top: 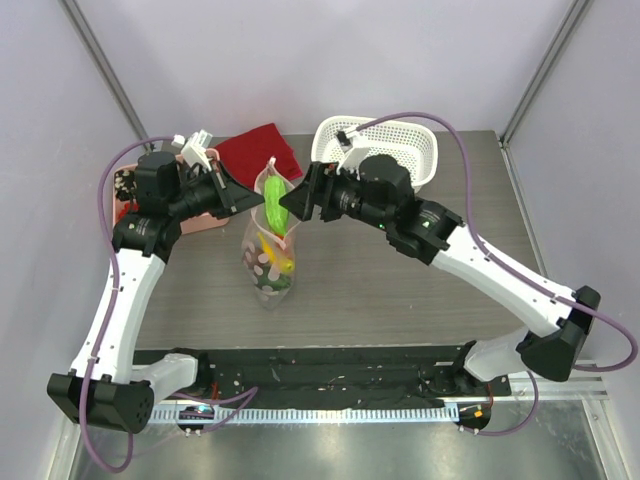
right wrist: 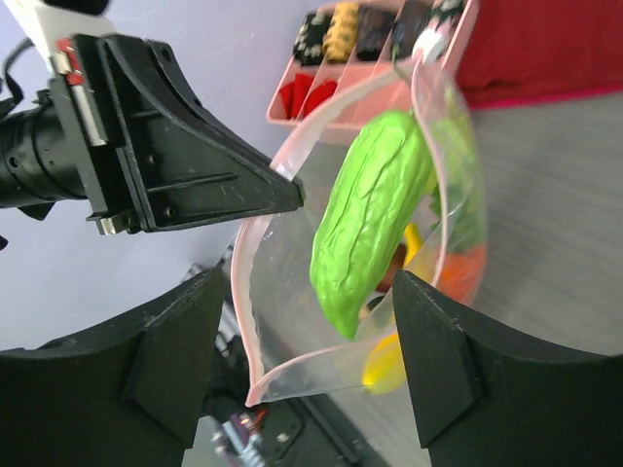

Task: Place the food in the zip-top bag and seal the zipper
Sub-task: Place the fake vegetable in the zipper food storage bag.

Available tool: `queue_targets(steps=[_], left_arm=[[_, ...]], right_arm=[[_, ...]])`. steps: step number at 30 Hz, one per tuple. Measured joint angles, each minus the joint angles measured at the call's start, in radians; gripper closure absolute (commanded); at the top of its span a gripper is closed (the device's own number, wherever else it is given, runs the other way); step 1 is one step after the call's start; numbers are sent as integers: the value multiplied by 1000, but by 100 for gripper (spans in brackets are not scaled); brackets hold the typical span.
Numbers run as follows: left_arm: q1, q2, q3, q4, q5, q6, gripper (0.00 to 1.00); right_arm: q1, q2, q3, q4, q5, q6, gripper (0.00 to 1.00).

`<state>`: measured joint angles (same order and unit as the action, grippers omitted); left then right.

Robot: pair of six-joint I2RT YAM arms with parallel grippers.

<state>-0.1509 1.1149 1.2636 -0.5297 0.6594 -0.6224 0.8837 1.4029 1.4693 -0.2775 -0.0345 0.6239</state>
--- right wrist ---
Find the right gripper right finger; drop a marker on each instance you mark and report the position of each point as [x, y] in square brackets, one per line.
[485, 394]

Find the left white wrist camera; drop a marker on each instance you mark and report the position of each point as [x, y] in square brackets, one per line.
[44, 24]

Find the toy yellow banana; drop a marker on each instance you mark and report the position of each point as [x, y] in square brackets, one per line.
[384, 370]

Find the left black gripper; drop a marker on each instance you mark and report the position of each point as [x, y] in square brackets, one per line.
[119, 126]

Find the red folded cloth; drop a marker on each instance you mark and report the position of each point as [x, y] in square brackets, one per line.
[534, 52]

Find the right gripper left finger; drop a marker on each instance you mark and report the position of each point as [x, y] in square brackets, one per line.
[125, 392]

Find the clear zip top bag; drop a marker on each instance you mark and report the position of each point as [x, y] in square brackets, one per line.
[291, 348]

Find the toy orange carrot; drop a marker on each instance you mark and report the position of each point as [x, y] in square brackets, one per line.
[462, 273]

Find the toy green cucumber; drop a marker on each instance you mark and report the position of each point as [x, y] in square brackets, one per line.
[386, 172]

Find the pink compartment tray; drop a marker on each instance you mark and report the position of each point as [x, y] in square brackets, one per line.
[288, 108]

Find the toy celery leek stalk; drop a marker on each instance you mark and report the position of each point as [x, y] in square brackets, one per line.
[465, 186]

